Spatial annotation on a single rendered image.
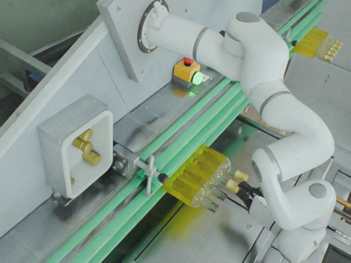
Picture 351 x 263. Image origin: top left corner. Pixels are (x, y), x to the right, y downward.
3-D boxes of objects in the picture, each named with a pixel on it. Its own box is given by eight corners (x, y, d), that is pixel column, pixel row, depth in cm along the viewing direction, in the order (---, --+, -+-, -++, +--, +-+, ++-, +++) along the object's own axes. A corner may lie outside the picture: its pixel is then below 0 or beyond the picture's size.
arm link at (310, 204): (301, 167, 95) (249, 189, 95) (308, 119, 79) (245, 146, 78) (337, 221, 86) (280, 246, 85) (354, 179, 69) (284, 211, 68)
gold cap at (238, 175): (238, 167, 128) (249, 173, 126) (236, 174, 130) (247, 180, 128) (234, 172, 125) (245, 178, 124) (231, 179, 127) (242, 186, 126)
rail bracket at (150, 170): (126, 184, 113) (159, 206, 109) (128, 147, 102) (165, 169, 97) (132, 179, 115) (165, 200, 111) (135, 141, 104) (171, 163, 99)
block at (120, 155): (109, 170, 114) (126, 181, 112) (109, 149, 108) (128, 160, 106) (117, 163, 117) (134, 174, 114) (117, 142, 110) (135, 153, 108)
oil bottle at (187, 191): (145, 178, 125) (197, 212, 117) (145, 167, 121) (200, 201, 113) (154, 169, 128) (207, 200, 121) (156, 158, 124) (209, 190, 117)
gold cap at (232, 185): (224, 189, 124) (235, 195, 122) (226, 182, 121) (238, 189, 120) (228, 183, 126) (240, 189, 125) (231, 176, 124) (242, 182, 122)
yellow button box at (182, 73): (171, 80, 137) (187, 88, 134) (173, 63, 132) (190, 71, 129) (181, 72, 141) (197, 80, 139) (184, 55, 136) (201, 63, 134)
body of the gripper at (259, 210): (283, 228, 118) (259, 205, 124) (293, 209, 111) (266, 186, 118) (269, 240, 114) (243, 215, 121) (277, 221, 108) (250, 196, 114)
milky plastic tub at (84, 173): (47, 186, 101) (70, 203, 98) (36, 126, 86) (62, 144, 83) (91, 151, 112) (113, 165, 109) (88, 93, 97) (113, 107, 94)
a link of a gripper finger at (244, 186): (258, 194, 119) (243, 181, 123) (260, 188, 117) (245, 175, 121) (252, 199, 117) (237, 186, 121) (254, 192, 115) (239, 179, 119)
